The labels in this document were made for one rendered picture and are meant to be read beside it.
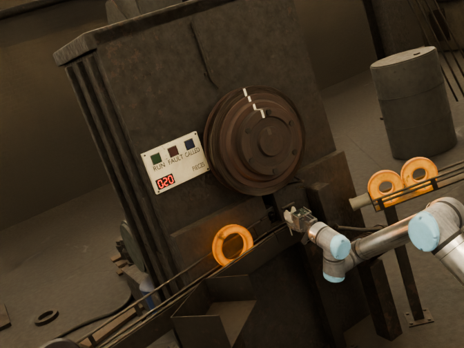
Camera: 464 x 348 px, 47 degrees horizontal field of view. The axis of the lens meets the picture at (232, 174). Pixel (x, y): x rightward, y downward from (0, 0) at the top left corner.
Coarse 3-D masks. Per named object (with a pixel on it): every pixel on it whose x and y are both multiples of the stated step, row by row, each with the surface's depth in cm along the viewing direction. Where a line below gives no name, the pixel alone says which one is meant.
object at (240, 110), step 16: (256, 96) 223; (272, 96) 227; (240, 112) 219; (288, 112) 231; (224, 128) 217; (224, 144) 218; (224, 160) 219; (240, 160) 220; (240, 176) 223; (256, 176) 224; (272, 176) 228
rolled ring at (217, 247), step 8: (232, 224) 229; (224, 232) 226; (232, 232) 227; (240, 232) 229; (248, 232) 231; (216, 240) 224; (248, 240) 232; (216, 248) 224; (248, 248) 232; (216, 256) 225; (224, 264) 227
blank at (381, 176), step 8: (376, 176) 242; (384, 176) 242; (392, 176) 242; (368, 184) 246; (376, 184) 243; (392, 184) 245; (400, 184) 242; (376, 192) 244; (400, 192) 243; (392, 200) 245
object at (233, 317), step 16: (208, 288) 214; (224, 288) 210; (240, 288) 207; (192, 304) 203; (208, 304) 212; (224, 304) 211; (240, 304) 207; (176, 320) 190; (192, 320) 187; (208, 320) 184; (224, 320) 201; (240, 320) 197; (192, 336) 190; (208, 336) 187; (224, 336) 184; (240, 336) 204
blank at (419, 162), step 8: (408, 160) 242; (416, 160) 239; (424, 160) 238; (408, 168) 240; (416, 168) 240; (424, 168) 239; (432, 168) 239; (400, 176) 244; (408, 176) 241; (432, 176) 240; (408, 184) 242
